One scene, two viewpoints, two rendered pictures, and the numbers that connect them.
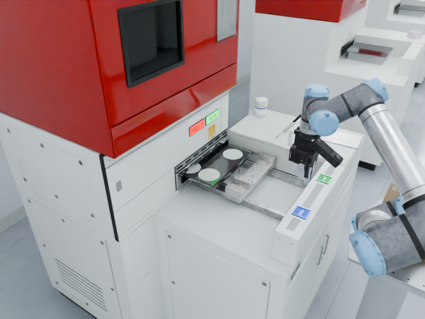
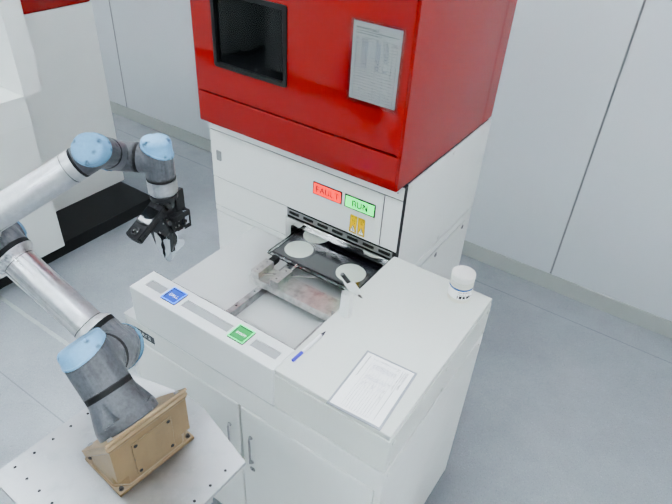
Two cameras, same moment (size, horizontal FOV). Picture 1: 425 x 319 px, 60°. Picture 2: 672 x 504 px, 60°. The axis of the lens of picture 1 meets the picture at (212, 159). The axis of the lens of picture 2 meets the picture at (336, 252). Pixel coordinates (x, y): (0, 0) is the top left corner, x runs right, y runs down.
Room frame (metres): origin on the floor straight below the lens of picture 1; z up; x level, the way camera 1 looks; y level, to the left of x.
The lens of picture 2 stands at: (1.51, -1.62, 2.10)
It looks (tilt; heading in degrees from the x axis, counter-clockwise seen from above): 36 degrees down; 89
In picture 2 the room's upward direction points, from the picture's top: 4 degrees clockwise
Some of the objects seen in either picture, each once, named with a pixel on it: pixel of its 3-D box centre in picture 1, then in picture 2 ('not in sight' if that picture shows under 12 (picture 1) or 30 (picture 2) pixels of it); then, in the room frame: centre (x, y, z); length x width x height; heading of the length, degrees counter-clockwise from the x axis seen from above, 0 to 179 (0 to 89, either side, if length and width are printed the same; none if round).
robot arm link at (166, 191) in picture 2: (311, 126); (161, 185); (1.08, -0.32, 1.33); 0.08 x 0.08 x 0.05
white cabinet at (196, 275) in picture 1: (262, 245); (300, 408); (1.45, -0.27, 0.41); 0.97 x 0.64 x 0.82; 147
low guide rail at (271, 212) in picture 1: (240, 200); (263, 287); (1.31, -0.13, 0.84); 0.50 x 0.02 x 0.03; 57
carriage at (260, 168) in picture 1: (251, 178); (300, 294); (1.43, -0.19, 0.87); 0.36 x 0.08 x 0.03; 147
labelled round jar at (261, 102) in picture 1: (260, 107); (461, 284); (1.92, -0.27, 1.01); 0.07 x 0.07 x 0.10
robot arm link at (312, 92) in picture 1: (315, 104); (157, 158); (1.08, -0.32, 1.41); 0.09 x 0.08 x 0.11; 178
